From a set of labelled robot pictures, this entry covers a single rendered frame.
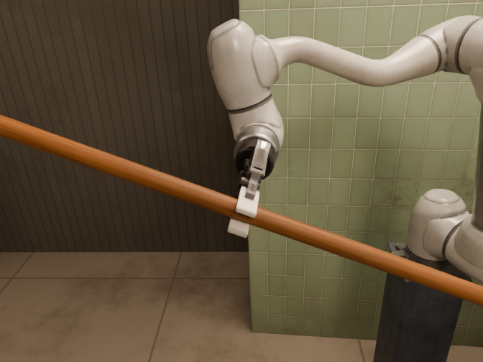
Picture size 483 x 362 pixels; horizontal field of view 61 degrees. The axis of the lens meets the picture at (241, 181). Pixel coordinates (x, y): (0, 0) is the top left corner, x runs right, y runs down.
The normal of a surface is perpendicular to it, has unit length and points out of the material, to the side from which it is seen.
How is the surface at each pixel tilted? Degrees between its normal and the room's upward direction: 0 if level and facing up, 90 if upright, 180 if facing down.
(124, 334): 0
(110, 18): 90
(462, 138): 90
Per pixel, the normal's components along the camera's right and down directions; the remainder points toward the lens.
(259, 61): 0.49, 0.18
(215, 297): -0.04, -0.89
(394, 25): -0.11, 0.46
